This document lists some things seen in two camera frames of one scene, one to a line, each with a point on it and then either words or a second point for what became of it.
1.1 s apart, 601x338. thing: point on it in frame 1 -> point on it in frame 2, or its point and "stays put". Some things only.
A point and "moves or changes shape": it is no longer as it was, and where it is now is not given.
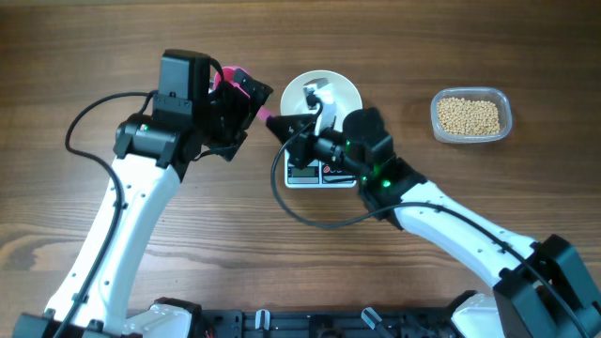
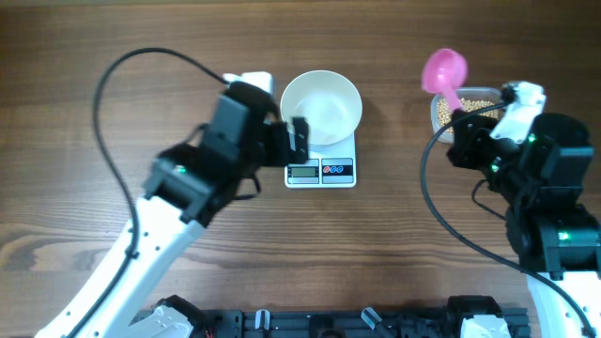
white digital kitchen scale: [316, 176] stays put
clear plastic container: [470, 115] stays put
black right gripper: [299, 143] -> [470, 140]
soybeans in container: [461, 116] stays put
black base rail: [329, 324] stays put
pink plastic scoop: [228, 75] moves or changes shape
